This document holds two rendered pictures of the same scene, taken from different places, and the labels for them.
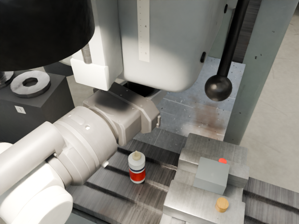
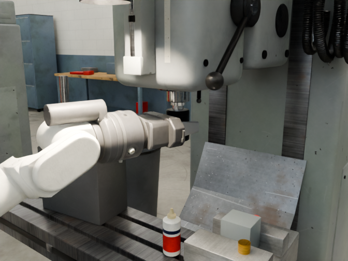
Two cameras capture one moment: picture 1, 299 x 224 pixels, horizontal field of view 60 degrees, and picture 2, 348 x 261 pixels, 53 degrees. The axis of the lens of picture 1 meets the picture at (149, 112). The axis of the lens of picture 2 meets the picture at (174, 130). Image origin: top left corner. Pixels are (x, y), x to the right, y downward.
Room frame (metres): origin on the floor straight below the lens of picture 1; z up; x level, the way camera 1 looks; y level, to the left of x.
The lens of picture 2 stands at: (-0.34, -0.16, 1.39)
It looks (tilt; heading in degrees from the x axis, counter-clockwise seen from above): 14 degrees down; 15
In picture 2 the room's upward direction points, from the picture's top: straight up
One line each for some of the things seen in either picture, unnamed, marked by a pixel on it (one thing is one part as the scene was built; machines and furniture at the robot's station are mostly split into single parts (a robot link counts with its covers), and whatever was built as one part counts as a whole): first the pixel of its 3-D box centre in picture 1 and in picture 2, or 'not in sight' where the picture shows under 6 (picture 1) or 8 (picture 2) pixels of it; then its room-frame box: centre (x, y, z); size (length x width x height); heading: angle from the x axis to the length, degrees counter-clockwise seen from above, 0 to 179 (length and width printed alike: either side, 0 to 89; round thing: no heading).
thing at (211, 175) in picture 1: (210, 178); (240, 232); (0.28, -0.13, 1.04); 0.06 x 0.05 x 0.06; 70
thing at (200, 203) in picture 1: (203, 208); (227, 256); (0.22, -0.11, 1.02); 0.15 x 0.06 x 0.04; 70
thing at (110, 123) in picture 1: (104, 124); (140, 133); (0.26, 0.07, 1.23); 0.13 x 0.12 x 0.10; 53
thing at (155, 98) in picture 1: (156, 99); (187, 128); (0.31, -0.01, 1.23); 0.06 x 0.02 x 0.03; 143
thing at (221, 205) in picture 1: (221, 205); (244, 246); (0.22, -0.14, 1.05); 0.02 x 0.02 x 0.02
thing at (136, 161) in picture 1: (137, 165); (171, 230); (0.35, 0.03, 0.98); 0.04 x 0.04 x 0.11
